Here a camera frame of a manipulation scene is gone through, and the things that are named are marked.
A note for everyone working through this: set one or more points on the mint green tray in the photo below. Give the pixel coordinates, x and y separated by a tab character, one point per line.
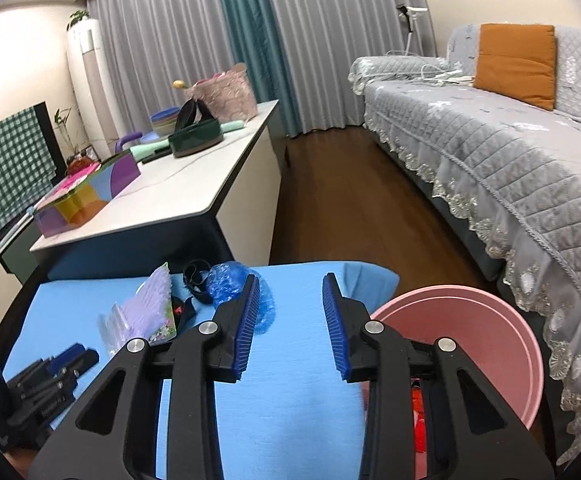
145	152

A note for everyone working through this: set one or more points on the white standing air conditioner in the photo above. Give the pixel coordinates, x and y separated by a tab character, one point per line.
90	70

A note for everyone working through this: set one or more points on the green printed wrapper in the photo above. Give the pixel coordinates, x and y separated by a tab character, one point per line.
163	332

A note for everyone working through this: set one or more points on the blue plastic shoe cover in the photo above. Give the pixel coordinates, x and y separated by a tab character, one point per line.
225	282

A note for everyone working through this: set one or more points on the colourful box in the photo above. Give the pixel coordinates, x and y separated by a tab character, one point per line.
85	205

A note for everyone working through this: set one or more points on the black foil wrapper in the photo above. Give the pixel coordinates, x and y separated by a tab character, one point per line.
186	314

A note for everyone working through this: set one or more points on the grey curtain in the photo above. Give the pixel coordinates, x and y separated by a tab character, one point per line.
340	35
160	35

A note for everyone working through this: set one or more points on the black television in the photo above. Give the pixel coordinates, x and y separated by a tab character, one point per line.
55	145

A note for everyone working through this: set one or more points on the long red plastic bag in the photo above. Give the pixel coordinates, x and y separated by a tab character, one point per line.
417	405

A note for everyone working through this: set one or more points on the potted green plant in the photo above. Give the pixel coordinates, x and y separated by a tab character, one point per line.
78	17

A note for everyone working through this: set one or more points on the pink plastic basin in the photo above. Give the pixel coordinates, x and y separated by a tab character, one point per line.
470	340

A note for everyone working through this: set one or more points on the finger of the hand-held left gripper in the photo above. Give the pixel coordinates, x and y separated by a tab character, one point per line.
70	375
65	356

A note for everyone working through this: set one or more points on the dark green round bag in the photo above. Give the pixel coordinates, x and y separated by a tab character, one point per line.
195	137

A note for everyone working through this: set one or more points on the brown teapot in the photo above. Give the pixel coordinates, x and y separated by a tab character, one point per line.
78	165

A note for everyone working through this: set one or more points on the blue table cover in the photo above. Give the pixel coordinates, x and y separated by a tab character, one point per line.
290	410

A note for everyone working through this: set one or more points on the white floor lamp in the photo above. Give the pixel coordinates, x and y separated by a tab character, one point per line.
410	10

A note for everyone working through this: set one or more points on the pink patterned packet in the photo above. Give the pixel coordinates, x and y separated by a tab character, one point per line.
78	180

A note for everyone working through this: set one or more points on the green checkered cloth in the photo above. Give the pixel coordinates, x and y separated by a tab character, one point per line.
5	170

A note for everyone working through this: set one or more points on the bamboo plant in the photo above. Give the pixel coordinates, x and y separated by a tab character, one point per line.
63	120

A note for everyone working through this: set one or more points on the mint green roll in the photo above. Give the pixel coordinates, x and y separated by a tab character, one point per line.
233	125

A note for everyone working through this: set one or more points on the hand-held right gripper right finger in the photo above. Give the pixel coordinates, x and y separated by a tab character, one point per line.
335	330

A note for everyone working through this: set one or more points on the teal curtain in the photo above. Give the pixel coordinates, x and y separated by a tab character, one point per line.
255	35

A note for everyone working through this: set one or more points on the pink woven basket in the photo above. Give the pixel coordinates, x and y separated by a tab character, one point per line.
225	95

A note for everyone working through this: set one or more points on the orange cushion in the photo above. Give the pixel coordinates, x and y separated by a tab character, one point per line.
515	65

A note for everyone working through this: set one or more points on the white coffee table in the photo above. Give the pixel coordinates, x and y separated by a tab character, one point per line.
185	180

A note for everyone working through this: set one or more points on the grey quilted sofa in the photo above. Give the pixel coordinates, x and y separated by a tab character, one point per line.
495	150

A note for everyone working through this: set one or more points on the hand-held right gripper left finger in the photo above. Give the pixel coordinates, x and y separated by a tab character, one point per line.
248	325

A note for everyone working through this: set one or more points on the purple foam fruit net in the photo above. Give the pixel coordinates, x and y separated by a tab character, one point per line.
145	310

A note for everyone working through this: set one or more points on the stack of coloured bowls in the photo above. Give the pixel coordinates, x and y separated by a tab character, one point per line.
165	120

